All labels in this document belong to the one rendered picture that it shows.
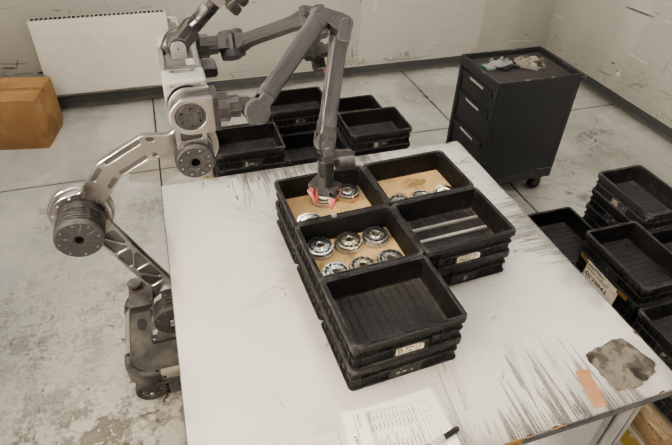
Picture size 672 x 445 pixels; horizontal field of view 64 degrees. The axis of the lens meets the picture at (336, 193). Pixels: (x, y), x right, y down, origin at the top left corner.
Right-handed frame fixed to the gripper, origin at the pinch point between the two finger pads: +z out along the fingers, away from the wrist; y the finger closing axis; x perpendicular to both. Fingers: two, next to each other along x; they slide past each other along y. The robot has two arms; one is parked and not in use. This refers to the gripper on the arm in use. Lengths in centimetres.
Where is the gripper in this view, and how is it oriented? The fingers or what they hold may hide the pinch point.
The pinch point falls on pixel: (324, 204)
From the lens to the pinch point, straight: 190.9
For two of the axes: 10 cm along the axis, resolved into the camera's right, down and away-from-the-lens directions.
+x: -4.2, 5.3, -7.3
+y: -9.0, -2.9, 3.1
